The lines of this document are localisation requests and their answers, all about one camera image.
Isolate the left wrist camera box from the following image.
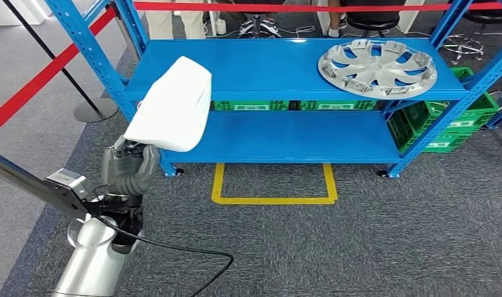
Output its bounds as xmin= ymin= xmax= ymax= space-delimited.
xmin=0 ymin=148 xmax=93 ymax=221

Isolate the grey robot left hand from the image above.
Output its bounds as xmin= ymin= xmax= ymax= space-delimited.
xmin=101 ymin=137 xmax=161 ymax=198

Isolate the white desk side panel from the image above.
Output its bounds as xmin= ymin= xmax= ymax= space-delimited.
xmin=315 ymin=0 xmax=330 ymax=37
xmin=398 ymin=0 xmax=427 ymax=35

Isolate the silver wheel hubcap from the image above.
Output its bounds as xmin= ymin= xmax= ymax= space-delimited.
xmin=317 ymin=40 xmax=438 ymax=100

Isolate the red barrier belt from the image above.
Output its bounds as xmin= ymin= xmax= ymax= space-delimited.
xmin=133 ymin=1 xmax=502 ymax=13
xmin=0 ymin=6 xmax=117 ymax=139

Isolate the black camera cable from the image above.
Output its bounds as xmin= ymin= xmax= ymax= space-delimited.
xmin=87 ymin=213 xmax=234 ymax=297

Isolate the green plastic crate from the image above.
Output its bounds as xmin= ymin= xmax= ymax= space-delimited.
xmin=297 ymin=100 xmax=378 ymax=112
xmin=419 ymin=130 xmax=480 ymax=155
xmin=386 ymin=66 xmax=500 ymax=140
xmin=210 ymin=100 xmax=289 ymax=112

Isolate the blue metal shelf rack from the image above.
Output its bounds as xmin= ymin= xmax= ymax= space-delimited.
xmin=44 ymin=0 xmax=502 ymax=179

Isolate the white plastic car part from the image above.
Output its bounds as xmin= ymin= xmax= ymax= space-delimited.
xmin=123 ymin=56 xmax=213 ymax=153

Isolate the black stanchion pole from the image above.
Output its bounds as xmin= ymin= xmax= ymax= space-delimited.
xmin=2 ymin=0 xmax=119 ymax=124

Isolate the black stool chrome base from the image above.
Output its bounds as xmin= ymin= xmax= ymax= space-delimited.
xmin=440 ymin=8 xmax=502 ymax=65
xmin=346 ymin=11 xmax=402 ymax=39
xmin=244 ymin=12 xmax=276 ymax=39

